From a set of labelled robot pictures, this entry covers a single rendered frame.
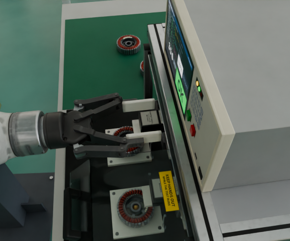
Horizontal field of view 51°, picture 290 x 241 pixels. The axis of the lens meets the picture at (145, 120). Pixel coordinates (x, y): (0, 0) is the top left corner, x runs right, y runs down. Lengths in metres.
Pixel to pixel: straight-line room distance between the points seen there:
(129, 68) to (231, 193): 0.87
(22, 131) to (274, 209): 0.51
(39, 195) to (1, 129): 1.32
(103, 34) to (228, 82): 1.11
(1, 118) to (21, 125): 0.04
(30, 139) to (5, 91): 1.92
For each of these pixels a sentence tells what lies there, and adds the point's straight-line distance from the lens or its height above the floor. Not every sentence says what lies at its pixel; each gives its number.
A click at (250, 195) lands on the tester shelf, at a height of 1.11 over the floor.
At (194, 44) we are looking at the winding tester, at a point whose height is 1.32.
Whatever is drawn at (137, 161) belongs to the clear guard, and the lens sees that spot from 0.72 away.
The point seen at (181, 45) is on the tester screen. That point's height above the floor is 1.27.
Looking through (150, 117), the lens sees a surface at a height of 0.92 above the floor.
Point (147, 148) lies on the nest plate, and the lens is 1.07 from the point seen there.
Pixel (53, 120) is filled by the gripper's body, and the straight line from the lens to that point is 0.62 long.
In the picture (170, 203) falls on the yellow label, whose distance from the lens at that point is 0.68.
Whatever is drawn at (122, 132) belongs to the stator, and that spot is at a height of 0.82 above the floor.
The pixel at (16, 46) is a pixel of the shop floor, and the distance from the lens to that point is 2.89.
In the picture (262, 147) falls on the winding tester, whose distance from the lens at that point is 0.54.
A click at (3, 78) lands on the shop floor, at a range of 2.64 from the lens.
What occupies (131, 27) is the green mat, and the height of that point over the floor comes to 0.75.
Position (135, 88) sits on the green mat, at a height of 0.75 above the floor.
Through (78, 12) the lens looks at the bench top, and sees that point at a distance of 1.76.
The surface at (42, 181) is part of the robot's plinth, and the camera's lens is 1.96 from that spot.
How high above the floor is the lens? 1.69
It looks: 53 degrees down
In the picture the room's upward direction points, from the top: straight up
